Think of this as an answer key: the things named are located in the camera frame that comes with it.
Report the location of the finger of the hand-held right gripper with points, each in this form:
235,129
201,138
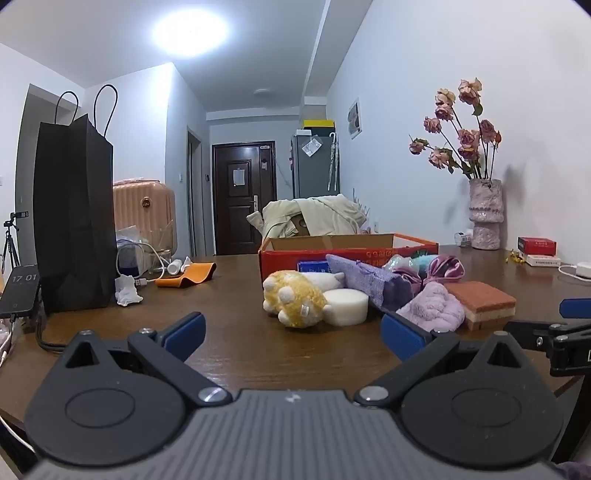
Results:
576,308
526,333

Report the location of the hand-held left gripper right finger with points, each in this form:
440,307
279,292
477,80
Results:
401,337

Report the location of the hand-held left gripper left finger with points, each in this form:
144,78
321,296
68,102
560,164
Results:
184,330

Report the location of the orange layered sponge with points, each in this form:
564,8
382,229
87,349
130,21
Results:
485,297

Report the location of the white round sponge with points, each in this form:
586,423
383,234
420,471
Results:
346,307

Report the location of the purple knitted pouch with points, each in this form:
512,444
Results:
364,277

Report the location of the iridescent plastic bag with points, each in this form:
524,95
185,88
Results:
397,262

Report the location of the yellow plush toy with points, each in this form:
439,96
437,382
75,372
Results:
295,295

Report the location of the orange cardboard box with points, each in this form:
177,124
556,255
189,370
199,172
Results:
286,258

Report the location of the white charger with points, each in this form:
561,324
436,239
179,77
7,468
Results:
583,270

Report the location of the lavender fluffy cloth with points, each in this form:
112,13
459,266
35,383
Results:
434,304

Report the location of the dark purple cloth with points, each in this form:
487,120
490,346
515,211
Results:
399,290

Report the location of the white flat box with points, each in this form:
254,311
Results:
542,260

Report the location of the small white bottle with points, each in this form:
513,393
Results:
178,266

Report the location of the crumpled white tissue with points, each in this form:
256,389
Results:
128,290

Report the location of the teal fluffy ball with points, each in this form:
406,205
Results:
422,265

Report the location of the red flat box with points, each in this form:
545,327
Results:
536,244

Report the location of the purple satin scrunchie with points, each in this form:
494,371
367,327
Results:
443,267

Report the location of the small blue box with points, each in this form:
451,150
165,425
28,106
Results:
314,266

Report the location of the small white jar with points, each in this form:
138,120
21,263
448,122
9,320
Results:
463,238

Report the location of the person's purple clothing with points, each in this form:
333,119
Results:
578,471

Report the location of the pink textured vase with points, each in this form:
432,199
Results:
485,217

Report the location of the dark brown entrance door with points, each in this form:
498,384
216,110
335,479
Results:
221,207

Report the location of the pink hard-shell suitcase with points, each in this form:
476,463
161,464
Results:
147,203

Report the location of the beige coat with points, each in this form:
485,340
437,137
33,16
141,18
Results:
323,214

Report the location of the brown cardboard box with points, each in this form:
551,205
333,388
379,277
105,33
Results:
295,226

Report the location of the white paper door notice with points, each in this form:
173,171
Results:
238,177

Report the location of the black paper bag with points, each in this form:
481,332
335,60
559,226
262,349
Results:
69,207

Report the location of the black smartphone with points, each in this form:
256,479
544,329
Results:
18,286

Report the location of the grey refrigerator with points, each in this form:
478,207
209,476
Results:
311,175

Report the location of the white folded umbrella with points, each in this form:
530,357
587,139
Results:
332,161

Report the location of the black tripod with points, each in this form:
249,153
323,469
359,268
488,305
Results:
9,244

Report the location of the dried pink roses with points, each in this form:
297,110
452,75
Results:
468,138

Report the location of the paper sheet on refrigerator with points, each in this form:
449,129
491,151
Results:
310,147

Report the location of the yellow box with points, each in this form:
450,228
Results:
318,124

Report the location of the small round ceiling lamp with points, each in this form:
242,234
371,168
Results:
263,92

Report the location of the bright round ceiling lamp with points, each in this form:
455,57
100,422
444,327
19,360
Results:
190,30

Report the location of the interior door frame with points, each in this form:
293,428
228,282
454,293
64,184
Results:
195,194

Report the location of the framed wall picture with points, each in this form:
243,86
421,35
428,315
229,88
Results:
354,119

